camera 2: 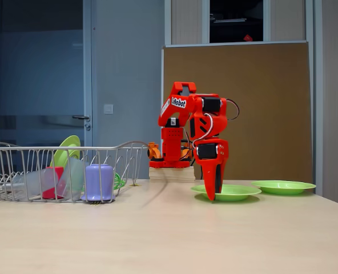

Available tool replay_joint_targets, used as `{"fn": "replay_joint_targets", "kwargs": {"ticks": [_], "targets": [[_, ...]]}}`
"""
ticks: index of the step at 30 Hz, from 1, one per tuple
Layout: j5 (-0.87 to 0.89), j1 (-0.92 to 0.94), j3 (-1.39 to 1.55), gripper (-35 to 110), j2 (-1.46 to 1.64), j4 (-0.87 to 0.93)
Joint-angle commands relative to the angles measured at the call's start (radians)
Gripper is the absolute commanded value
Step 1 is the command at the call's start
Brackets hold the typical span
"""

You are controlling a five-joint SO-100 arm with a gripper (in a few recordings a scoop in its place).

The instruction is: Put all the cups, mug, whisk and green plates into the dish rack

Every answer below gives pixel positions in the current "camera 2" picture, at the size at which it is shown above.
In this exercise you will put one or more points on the green plastic plate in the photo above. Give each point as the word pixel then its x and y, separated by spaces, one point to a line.
pixel 237 191
pixel 283 187
pixel 66 145

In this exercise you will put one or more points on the purple plastic mug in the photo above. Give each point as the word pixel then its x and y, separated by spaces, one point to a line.
pixel 99 182

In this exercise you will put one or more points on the grey translucent plastic cup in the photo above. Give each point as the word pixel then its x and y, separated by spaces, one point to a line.
pixel 73 179
pixel 29 182

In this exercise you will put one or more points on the red plastic cup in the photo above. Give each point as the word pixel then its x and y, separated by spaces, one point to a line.
pixel 50 178

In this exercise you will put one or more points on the red robot arm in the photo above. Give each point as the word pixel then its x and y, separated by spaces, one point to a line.
pixel 172 142

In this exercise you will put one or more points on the orange plastic clamp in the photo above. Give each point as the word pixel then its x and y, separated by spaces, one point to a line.
pixel 187 154
pixel 153 152

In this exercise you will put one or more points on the wooden base block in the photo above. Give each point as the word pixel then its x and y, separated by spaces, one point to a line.
pixel 169 174

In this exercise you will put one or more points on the brown cork board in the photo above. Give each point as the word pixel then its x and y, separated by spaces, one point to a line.
pixel 257 114

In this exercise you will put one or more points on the green yellow twist tie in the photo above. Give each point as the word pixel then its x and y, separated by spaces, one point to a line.
pixel 134 185

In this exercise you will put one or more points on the yellow black striped tape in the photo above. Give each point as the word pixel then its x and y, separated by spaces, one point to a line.
pixel 95 203

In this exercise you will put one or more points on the small red item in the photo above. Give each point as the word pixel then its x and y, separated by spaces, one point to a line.
pixel 247 37

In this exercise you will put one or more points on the white spiral notebook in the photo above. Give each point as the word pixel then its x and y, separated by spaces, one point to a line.
pixel 229 20

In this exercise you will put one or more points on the glass office door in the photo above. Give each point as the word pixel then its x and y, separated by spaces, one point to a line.
pixel 43 71

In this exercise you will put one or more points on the white light switch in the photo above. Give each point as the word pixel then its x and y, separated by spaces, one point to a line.
pixel 108 109

